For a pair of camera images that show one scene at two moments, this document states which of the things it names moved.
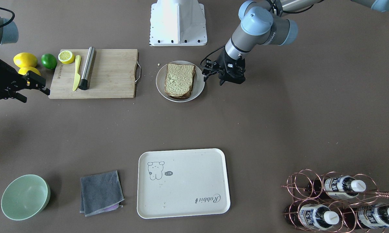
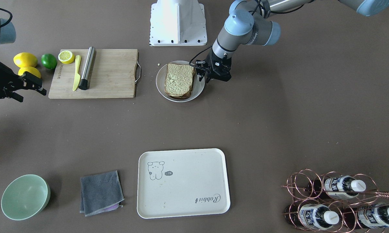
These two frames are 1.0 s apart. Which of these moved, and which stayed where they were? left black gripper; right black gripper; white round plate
Moved: left black gripper
Stayed: right black gripper; white round plate
